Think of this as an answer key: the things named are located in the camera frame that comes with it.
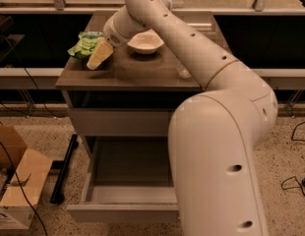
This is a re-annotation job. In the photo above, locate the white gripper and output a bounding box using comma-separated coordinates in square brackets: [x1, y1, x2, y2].
[87, 6, 149, 70]

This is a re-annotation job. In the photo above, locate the green rice chip bag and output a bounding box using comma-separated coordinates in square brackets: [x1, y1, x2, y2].
[68, 31, 103, 59]

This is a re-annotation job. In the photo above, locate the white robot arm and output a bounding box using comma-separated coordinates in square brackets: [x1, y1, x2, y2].
[103, 0, 277, 236]

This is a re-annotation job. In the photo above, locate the grey drawer cabinet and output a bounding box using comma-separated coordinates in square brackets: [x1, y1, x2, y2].
[55, 10, 232, 224]

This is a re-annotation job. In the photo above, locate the closed grey upper drawer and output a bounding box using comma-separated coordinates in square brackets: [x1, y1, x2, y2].
[69, 108, 171, 137]

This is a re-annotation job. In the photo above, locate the open grey drawer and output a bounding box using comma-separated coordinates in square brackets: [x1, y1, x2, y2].
[66, 136, 180, 224]

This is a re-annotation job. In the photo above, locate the white paper bowl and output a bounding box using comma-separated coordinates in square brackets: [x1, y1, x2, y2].
[128, 29, 164, 54]

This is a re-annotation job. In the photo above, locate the clear plastic water bottle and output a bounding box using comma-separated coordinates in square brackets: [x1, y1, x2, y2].
[176, 61, 191, 79]

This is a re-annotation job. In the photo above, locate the black metal bar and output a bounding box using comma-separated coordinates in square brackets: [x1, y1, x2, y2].
[50, 134, 79, 205]

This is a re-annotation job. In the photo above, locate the cardboard box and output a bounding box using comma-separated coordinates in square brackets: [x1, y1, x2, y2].
[0, 126, 52, 230]

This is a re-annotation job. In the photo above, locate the black cable on left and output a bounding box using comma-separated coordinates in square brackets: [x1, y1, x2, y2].
[0, 32, 67, 236]

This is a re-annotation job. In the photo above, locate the black cable on right floor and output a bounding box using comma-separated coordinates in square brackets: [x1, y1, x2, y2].
[280, 118, 305, 199]

